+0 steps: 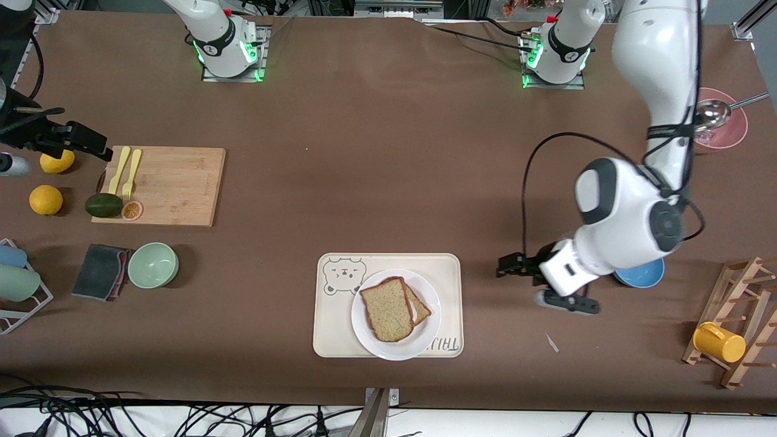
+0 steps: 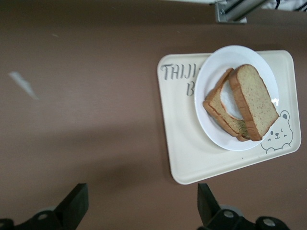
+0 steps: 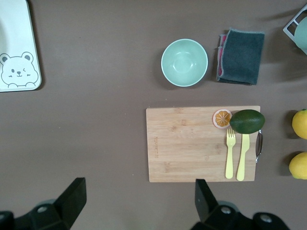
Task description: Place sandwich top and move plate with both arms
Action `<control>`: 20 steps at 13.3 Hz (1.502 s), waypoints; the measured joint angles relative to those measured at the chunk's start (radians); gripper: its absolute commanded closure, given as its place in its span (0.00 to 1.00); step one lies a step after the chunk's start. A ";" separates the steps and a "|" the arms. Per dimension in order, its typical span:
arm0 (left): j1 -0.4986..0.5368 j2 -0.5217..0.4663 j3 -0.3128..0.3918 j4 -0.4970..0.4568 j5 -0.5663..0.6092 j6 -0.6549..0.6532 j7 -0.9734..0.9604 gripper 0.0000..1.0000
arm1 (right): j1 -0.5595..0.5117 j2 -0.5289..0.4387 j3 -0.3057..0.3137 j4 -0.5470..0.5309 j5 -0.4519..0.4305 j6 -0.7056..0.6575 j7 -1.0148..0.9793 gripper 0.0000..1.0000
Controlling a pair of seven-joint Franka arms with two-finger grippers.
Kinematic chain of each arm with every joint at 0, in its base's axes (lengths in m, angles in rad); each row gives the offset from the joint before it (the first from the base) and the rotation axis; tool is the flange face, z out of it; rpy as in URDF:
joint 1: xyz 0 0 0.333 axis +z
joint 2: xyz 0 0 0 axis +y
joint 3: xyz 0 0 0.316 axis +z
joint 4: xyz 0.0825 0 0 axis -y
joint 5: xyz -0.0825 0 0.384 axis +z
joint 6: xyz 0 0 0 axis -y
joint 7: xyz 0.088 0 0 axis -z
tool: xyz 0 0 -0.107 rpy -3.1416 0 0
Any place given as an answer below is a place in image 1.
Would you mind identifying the plain brown bread slice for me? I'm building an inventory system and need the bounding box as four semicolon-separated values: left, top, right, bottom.
360;277;415;343

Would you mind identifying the white round plate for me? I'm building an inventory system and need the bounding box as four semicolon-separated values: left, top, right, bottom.
351;269;442;362

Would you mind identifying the yellow plastic knife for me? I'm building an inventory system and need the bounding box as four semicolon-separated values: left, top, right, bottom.
108;146;131;196

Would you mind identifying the yellow lemon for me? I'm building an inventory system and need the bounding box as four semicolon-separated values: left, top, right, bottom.
40;149;76;175
29;185;64;216

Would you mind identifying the yellow plastic fork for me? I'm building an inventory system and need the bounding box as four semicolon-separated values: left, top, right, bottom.
122;149;143;201

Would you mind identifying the dark green avocado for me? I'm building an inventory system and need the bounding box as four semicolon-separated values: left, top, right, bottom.
84;193;124;219

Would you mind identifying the wooden cutting board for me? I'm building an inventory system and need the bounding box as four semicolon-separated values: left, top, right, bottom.
91;147;226;228

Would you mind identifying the blue bowl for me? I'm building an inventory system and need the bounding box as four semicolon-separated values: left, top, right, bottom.
613;258;665;289

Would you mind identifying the dark grey cloth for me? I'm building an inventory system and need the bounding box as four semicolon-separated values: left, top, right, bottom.
72;244;129;302

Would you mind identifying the pink cloth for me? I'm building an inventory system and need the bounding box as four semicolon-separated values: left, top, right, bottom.
112;248;133;298

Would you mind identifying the pale green bowl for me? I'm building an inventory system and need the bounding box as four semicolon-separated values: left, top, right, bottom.
127;242;180;290

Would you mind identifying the light blue cup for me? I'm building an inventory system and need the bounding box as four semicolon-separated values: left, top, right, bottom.
0;244;28;269

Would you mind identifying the pale green cup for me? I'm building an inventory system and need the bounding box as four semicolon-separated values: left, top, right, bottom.
0;265;42;302

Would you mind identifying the cream bear print tray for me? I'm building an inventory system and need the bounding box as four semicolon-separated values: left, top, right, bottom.
313;253;464;358

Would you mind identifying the yellow mug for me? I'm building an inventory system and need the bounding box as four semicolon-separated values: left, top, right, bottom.
693;322;747;364

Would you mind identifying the wooden mug rack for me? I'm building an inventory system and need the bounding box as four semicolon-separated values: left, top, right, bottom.
682;256;777;390

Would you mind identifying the metal ladle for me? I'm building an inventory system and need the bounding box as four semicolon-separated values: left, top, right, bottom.
695;93;770;131

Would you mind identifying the pink bowl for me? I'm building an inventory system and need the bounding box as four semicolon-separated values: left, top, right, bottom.
692;87;748;152

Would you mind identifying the grey equipment box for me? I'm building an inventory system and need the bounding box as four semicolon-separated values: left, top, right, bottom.
355;0;445;19

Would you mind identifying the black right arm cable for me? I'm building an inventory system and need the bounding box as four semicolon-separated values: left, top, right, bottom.
27;33;44;98

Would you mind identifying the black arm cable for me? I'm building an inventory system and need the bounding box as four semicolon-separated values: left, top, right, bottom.
27;33;44;98
521;132;641;263

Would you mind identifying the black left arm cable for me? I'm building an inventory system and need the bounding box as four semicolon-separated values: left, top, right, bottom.
521;132;641;263

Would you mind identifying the white wire rack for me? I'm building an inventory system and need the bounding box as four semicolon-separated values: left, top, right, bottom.
0;238;54;335

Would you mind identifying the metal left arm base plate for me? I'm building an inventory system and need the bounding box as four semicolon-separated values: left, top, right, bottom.
521;33;586;90

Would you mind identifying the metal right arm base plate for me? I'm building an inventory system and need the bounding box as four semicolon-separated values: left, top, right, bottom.
202;24;269;83

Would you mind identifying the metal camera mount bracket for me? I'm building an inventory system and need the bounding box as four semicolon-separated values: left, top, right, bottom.
358;387;401;437

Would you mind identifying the black cable on table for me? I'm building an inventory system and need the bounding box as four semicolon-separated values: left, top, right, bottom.
422;18;535;54

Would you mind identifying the black floor cable tangle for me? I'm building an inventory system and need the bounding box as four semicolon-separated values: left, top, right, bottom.
0;373;365;437

